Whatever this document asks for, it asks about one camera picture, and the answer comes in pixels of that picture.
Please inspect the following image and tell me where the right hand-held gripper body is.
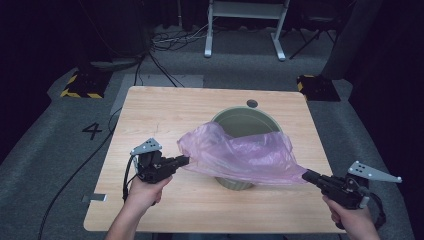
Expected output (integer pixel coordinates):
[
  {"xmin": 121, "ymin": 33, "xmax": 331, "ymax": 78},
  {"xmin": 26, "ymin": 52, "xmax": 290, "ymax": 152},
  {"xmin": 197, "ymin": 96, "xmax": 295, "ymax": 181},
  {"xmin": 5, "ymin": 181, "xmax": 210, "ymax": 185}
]
[{"xmin": 319, "ymin": 160, "xmax": 403, "ymax": 211}]

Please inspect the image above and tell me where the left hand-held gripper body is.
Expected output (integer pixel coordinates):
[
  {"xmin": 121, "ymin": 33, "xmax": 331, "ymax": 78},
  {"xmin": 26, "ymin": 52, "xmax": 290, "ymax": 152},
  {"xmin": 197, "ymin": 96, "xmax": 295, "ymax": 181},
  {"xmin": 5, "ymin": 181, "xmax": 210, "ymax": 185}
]
[{"xmin": 129, "ymin": 137, "xmax": 178, "ymax": 185}]

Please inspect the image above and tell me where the pink plastic bag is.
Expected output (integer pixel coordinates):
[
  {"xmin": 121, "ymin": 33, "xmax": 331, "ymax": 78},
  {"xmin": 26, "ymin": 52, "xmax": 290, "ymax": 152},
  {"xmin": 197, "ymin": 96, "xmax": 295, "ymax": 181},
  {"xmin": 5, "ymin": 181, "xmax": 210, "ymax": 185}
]
[{"xmin": 176, "ymin": 121, "xmax": 308, "ymax": 187}]

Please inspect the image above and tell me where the green plastic bucket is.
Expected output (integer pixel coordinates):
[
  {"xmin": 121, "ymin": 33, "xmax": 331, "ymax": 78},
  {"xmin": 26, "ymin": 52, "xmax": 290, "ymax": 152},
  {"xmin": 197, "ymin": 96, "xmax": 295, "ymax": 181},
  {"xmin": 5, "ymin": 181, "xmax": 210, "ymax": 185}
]
[{"xmin": 210, "ymin": 105, "xmax": 285, "ymax": 192}]

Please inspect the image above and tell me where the person's right hand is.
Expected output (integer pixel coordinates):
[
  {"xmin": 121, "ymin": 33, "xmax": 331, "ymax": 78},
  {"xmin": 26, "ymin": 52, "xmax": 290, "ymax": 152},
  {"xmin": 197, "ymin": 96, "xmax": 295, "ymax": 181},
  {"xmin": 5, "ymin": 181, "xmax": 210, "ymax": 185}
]
[{"xmin": 321, "ymin": 195, "xmax": 373, "ymax": 235}]

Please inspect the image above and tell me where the person's left hand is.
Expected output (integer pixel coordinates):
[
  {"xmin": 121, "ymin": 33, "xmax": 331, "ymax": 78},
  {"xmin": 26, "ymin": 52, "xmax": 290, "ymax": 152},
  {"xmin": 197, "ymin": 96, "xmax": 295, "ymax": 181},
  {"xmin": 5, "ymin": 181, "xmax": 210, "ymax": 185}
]
[{"xmin": 127, "ymin": 175, "xmax": 174, "ymax": 210}]

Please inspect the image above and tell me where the grey tape strip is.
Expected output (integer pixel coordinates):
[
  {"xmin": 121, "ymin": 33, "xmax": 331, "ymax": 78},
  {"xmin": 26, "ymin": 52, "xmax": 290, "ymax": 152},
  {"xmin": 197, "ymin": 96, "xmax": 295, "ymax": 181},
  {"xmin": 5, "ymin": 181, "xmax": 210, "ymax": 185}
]
[{"xmin": 81, "ymin": 192, "xmax": 109, "ymax": 204}]

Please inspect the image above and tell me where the yellow black striped base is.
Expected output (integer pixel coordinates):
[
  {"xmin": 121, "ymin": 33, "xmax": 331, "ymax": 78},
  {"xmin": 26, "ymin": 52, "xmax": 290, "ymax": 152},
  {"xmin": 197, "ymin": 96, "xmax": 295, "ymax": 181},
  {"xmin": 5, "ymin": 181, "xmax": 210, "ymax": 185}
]
[
  {"xmin": 59, "ymin": 69, "xmax": 114, "ymax": 100},
  {"xmin": 296, "ymin": 74, "xmax": 342, "ymax": 103}
]

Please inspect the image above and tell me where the black folding stand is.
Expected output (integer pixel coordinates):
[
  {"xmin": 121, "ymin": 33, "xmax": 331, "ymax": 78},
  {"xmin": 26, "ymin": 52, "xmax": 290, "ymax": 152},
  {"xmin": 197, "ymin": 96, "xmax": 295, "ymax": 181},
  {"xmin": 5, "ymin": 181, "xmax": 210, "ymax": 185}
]
[{"xmin": 288, "ymin": 11, "xmax": 338, "ymax": 61}]

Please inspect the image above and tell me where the grey curtain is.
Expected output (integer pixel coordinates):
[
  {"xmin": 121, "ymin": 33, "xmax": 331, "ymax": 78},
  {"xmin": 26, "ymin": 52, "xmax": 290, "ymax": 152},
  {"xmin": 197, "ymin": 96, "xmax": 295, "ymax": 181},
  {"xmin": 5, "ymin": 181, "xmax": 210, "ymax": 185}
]
[{"xmin": 320, "ymin": 0, "xmax": 385, "ymax": 81}]

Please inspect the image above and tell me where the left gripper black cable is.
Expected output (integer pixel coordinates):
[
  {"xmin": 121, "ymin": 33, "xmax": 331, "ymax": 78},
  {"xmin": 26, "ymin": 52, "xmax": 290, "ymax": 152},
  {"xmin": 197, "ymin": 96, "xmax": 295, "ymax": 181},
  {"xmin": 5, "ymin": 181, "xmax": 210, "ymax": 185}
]
[{"xmin": 121, "ymin": 155, "xmax": 140, "ymax": 204}]

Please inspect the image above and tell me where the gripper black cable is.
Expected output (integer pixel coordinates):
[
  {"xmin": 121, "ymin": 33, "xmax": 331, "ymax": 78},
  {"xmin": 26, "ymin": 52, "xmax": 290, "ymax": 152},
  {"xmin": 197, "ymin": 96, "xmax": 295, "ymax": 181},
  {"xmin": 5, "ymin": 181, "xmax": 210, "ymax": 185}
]
[
  {"xmin": 334, "ymin": 191, "xmax": 388, "ymax": 232},
  {"xmin": 121, "ymin": 155, "xmax": 140, "ymax": 204}
]

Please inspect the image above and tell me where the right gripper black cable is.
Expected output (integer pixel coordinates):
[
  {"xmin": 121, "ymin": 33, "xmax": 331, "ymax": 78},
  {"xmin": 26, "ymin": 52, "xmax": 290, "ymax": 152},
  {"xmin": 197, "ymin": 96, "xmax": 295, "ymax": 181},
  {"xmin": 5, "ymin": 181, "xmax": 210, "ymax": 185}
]
[{"xmin": 334, "ymin": 191, "xmax": 388, "ymax": 232}]

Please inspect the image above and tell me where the long black floor cable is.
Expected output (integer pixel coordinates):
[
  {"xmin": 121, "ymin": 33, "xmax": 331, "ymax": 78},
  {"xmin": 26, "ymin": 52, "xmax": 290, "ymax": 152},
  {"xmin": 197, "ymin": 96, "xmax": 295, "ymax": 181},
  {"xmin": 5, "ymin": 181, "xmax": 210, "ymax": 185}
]
[{"xmin": 37, "ymin": 106, "xmax": 123, "ymax": 240}]

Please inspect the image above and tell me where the bundle of floor cables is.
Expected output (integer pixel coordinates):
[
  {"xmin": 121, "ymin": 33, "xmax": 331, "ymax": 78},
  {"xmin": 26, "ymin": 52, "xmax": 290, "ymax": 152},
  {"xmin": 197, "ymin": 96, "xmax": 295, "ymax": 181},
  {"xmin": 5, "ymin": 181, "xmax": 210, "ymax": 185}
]
[{"xmin": 150, "ymin": 23, "xmax": 210, "ymax": 53}]

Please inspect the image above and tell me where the white metal stand frame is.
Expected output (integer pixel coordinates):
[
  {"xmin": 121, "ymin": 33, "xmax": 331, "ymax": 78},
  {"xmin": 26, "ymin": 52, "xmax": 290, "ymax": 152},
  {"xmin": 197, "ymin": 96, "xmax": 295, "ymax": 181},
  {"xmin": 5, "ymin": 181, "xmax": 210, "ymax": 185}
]
[{"xmin": 203, "ymin": 0, "xmax": 292, "ymax": 62}]

